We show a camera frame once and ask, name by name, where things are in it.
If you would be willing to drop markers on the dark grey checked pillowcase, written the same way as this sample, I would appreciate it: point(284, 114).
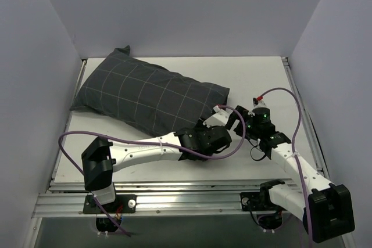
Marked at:
point(147, 96)

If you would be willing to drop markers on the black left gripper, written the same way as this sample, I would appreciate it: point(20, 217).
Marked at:
point(200, 124)

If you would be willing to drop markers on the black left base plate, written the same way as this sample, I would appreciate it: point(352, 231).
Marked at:
point(123, 204)

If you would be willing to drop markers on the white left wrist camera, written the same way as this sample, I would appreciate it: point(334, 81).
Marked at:
point(219, 118)

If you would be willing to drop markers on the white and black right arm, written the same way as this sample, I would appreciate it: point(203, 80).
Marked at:
point(324, 208)

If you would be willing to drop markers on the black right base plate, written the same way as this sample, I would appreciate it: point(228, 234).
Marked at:
point(252, 201)

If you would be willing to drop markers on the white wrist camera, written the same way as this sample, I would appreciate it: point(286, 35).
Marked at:
point(219, 118)
point(258, 103)

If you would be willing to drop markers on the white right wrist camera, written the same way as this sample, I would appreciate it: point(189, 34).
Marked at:
point(258, 103)

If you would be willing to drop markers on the aluminium front frame rail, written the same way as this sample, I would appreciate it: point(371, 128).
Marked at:
point(154, 199)

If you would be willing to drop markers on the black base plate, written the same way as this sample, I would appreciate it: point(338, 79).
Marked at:
point(252, 201)
point(123, 204)

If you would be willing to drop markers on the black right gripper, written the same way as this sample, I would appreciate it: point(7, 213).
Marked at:
point(240, 115)

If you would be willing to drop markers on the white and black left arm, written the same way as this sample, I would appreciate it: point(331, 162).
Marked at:
point(103, 157)

